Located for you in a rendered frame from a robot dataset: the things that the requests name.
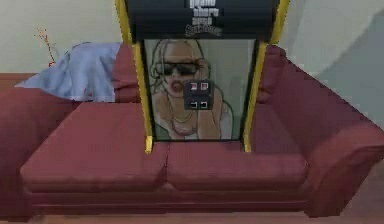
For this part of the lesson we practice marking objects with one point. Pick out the dark red sofa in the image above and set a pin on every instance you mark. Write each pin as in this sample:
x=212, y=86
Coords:
x=100, y=146

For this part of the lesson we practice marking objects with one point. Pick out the red twig plant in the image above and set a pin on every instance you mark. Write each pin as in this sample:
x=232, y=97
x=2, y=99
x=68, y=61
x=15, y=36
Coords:
x=49, y=50

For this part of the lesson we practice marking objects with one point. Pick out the pale blue cloth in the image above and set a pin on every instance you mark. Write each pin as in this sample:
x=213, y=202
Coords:
x=83, y=73

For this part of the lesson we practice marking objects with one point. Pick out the black yellow arcade cabinet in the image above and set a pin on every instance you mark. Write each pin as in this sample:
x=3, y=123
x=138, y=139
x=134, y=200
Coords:
x=200, y=20

